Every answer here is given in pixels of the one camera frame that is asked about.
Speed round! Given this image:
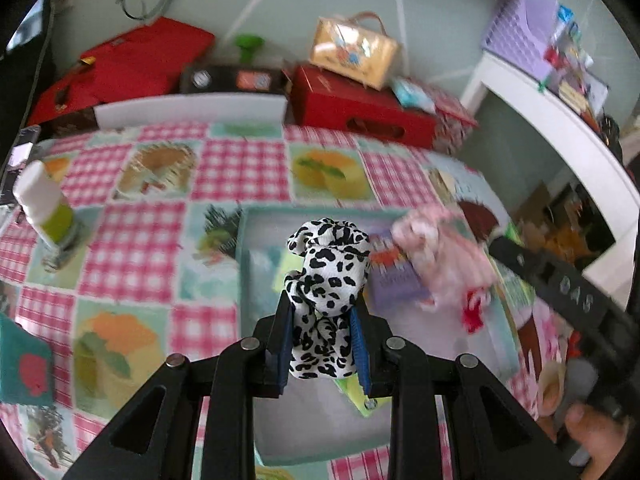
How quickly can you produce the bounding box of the purple plastic basket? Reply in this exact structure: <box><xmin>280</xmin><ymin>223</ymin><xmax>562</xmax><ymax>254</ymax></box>
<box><xmin>482</xmin><ymin>0</ymin><xmax>561</xmax><ymax>78</ymax></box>

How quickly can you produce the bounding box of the light green pouch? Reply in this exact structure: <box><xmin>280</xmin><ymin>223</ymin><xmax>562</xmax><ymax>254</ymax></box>
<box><xmin>334</xmin><ymin>374</ymin><xmax>382</xmax><ymax>418</ymax></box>

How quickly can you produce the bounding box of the teal cardboard box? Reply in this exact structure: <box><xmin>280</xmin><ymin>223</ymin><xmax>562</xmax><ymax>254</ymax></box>
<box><xmin>235</xmin><ymin>207</ymin><xmax>521</xmax><ymax>467</ymax></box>

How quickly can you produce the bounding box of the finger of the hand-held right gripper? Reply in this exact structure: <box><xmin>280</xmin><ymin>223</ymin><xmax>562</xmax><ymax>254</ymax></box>
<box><xmin>487</xmin><ymin>234</ymin><xmax>552</xmax><ymax>294</ymax></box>

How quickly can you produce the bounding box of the teal plastic toy case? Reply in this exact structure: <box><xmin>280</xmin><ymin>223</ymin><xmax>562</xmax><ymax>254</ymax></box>
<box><xmin>0</xmin><ymin>312</ymin><xmax>53</xmax><ymax>406</ymax></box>

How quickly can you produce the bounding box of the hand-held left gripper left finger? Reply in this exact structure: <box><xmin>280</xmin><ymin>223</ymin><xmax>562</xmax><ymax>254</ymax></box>
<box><xmin>65</xmin><ymin>292</ymin><xmax>296</xmax><ymax>480</ymax></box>

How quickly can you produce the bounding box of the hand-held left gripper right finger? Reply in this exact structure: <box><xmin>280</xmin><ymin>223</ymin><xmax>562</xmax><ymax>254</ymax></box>
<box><xmin>351</xmin><ymin>305</ymin><xmax>583</xmax><ymax>480</ymax></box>

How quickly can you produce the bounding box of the dark floral box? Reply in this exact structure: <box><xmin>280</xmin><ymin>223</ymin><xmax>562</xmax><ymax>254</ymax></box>
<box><xmin>32</xmin><ymin>107</ymin><xmax>98</xmax><ymax>138</ymax></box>

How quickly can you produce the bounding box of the purple wet wipes packet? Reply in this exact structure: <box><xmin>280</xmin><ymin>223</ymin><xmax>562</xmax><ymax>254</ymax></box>
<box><xmin>367</xmin><ymin>227</ymin><xmax>436</xmax><ymax>311</ymax></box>

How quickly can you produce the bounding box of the small red fabric item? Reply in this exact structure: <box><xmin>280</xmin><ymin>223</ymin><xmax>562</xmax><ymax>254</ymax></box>
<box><xmin>460</xmin><ymin>290</ymin><xmax>488</xmax><ymax>333</ymax></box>

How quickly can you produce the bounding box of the yellow handbag shaped box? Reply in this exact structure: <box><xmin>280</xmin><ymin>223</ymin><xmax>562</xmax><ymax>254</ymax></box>
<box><xmin>309</xmin><ymin>10</ymin><xmax>403</xmax><ymax>91</ymax></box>

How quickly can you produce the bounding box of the smartphone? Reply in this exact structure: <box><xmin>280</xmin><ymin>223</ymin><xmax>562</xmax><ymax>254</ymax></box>
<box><xmin>0</xmin><ymin>126</ymin><xmax>42</xmax><ymax>206</ymax></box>

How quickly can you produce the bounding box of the white chair back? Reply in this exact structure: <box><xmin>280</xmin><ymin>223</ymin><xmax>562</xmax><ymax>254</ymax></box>
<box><xmin>94</xmin><ymin>92</ymin><xmax>288</xmax><ymax>131</ymax></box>

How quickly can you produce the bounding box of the light blue tissue pack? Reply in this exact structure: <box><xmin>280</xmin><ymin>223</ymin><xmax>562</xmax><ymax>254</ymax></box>
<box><xmin>390</xmin><ymin>77</ymin><xmax>436</xmax><ymax>113</ymax></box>

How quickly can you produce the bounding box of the person's right hand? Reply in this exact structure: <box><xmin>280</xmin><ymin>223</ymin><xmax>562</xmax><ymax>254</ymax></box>
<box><xmin>536</xmin><ymin>359</ymin><xmax>628</xmax><ymax>480</ymax></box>

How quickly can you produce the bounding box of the white plastic bottle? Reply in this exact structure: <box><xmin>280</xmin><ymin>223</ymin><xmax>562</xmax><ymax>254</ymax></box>
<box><xmin>12</xmin><ymin>160</ymin><xmax>81</xmax><ymax>271</ymax></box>

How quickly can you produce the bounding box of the leopard print scrunchie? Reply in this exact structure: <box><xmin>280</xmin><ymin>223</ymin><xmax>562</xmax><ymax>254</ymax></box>
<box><xmin>285</xmin><ymin>217</ymin><xmax>372</xmax><ymax>380</ymax></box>

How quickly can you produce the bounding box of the green plastic knob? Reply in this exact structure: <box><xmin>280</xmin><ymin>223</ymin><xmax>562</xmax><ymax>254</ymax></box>
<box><xmin>235</xmin><ymin>34</ymin><xmax>266</xmax><ymax>66</ymax></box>

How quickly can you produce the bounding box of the pink checked picture tablecloth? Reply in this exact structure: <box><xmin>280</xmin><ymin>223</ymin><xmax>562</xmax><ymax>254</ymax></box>
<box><xmin>0</xmin><ymin>120</ymin><xmax>576</xmax><ymax>480</ymax></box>

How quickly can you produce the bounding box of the pink white striped cloth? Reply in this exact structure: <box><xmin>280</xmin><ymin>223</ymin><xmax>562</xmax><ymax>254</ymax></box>
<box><xmin>415</xmin><ymin>235</ymin><xmax>498</xmax><ymax>311</ymax></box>

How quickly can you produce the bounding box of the black box with gauge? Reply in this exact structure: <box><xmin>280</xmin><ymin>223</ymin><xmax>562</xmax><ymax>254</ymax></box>
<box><xmin>180</xmin><ymin>64</ymin><xmax>293</xmax><ymax>96</ymax></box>

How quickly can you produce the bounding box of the pile of colourful packets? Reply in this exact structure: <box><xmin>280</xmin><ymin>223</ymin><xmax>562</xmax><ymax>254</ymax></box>
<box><xmin>540</xmin><ymin>5</ymin><xmax>611</xmax><ymax>126</ymax></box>

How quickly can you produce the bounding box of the red carton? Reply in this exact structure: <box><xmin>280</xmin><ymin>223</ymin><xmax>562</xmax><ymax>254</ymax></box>
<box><xmin>290</xmin><ymin>64</ymin><xmax>441</xmax><ymax>148</ymax></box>

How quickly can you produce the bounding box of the white shelf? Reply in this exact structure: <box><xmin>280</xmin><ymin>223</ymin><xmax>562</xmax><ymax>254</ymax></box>
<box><xmin>460</xmin><ymin>52</ymin><xmax>636</xmax><ymax>311</ymax></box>

